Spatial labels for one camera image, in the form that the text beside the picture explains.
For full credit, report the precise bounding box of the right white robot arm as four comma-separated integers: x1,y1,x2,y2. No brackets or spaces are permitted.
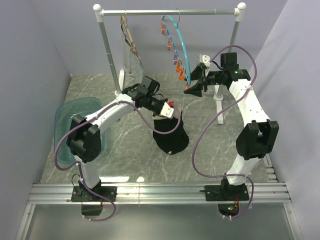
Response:
184,52,279,200

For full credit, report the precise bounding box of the orange clip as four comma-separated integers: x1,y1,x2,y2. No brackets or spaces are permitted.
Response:
178,69,186,80
176,61,184,73

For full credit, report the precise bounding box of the teal clip hanger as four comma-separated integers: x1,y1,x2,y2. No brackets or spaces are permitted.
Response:
161,15,191,85

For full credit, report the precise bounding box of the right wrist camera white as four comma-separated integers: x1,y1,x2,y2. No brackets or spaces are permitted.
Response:
199,54,211,68

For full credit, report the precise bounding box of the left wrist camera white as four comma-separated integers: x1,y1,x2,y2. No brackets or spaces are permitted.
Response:
159,101,179,119

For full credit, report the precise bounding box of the purple plastic clip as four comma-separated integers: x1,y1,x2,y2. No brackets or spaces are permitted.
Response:
173,50,179,65

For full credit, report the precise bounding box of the aluminium mounting rail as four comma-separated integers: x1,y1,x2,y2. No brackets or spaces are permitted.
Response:
17,149,303,240

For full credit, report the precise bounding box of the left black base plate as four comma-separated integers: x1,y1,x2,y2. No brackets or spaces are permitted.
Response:
70,173,117,217

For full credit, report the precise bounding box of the teal plastic basin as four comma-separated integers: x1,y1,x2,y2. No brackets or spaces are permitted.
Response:
54,97,102,164

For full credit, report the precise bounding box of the black underwear beige waistband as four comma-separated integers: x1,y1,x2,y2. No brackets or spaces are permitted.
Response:
152,113,189,155

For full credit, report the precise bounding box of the wooden clothes hanger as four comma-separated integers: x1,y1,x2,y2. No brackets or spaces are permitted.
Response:
120,14,141,60

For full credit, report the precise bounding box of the grey knitted garment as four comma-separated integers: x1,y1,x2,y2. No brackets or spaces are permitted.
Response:
120,24,146,78

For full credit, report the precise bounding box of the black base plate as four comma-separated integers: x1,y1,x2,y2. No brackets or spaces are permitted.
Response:
70,173,117,217
200,183,250,218

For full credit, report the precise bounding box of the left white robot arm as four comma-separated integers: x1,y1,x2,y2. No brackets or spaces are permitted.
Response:
66,76,174,201

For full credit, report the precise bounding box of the white and silver clothes rack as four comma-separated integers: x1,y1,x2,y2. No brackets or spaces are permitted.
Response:
92,2,247,125

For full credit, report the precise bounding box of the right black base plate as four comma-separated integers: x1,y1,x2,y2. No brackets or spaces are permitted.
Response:
200,183,250,218

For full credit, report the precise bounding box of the salmon clip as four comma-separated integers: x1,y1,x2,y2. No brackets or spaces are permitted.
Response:
161,20,166,35
167,38,173,51

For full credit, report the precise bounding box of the salmon clip far left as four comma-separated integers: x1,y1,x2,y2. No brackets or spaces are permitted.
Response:
161,20,166,35

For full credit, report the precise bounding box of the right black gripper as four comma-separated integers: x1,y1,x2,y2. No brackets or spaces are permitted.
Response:
183,66,225,98

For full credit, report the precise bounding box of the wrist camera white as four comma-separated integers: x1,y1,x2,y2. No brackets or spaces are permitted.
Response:
199,54,211,68
159,101,179,119

